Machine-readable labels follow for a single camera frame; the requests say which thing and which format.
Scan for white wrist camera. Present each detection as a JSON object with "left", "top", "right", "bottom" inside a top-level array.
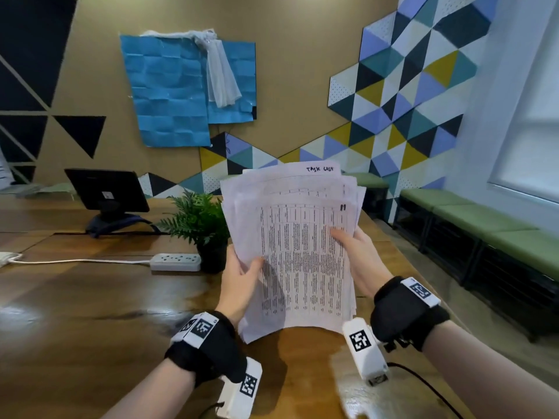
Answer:
[
  {"left": 215, "top": 357, "right": 263, "bottom": 419},
  {"left": 342, "top": 318, "right": 389, "bottom": 387}
]

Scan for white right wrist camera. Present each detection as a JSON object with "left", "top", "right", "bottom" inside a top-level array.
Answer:
[{"left": 342, "top": 318, "right": 389, "bottom": 387}]

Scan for blue paper wall sheet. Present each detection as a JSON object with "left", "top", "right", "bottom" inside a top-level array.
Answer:
[{"left": 120, "top": 34, "right": 257, "bottom": 149}]

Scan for window with white blind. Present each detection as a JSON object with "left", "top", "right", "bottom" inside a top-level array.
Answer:
[{"left": 487, "top": 13, "right": 559, "bottom": 205}]

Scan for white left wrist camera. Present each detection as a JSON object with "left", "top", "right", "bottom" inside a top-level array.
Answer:
[{"left": 215, "top": 357, "right": 263, "bottom": 419}]

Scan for person's right hand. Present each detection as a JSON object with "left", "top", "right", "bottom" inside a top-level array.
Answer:
[{"left": 330, "top": 227, "right": 394, "bottom": 299}]

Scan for black left wrist strap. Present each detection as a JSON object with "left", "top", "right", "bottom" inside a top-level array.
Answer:
[{"left": 164, "top": 310, "right": 248, "bottom": 387}]

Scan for colourful triangle wall panels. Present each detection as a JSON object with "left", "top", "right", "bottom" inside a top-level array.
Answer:
[{"left": 138, "top": 0, "right": 500, "bottom": 225}]

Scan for person's right forearm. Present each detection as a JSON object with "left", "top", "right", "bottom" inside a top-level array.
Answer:
[{"left": 421, "top": 320, "right": 559, "bottom": 419}]

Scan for black tablet on stand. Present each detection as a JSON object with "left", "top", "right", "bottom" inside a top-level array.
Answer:
[{"left": 64, "top": 168, "right": 161, "bottom": 239}]

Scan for black right wrist strap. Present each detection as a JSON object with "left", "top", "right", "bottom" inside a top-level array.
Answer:
[{"left": 370, "top": 276, "right": 450, "bottom": 352}]

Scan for green cushioned bench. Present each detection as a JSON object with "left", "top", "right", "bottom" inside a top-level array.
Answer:
[{"left": 341, "top": 172, "right": 559, "bottom": 343}]

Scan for white power strip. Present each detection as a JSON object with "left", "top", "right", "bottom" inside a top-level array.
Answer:
[{"left": 150, "top": 253, "right": 202, "bottom": 273}]

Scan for white cloth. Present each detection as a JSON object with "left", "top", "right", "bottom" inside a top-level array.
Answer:
[{"left": 140, "top": 29, "right": 243, "bottom": 109}]

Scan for black cable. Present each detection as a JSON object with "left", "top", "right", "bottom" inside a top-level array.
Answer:
[{"left": 386, "top": 362, "right": 464, "bottom": 419}]

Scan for black wrist strap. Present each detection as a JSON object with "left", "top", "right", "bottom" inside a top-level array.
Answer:
[
  {"left": 370, "top": 276, "right": 450, "bottom": 352},
  {"left": 164, "top": 310, "right": 248, "bottom": 387}
]

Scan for person's left hand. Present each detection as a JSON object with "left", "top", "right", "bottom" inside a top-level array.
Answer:
[{"left": 215, "top": 245, "right": 265, "bottom": 330}]

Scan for person's left forearm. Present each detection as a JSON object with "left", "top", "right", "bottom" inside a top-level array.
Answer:
[{"left": 101, "top": 358, "right": 197, "bottom": 419}]

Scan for green potted fern plant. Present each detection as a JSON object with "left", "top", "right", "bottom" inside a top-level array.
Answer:
[{"left": 156, "top": 189, "right": 231, "bottom": 274}]

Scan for stack of printed paper sheets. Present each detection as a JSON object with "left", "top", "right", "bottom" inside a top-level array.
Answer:
[{"left": 220, "top": 161, "right": 367, "bottom": 344}]

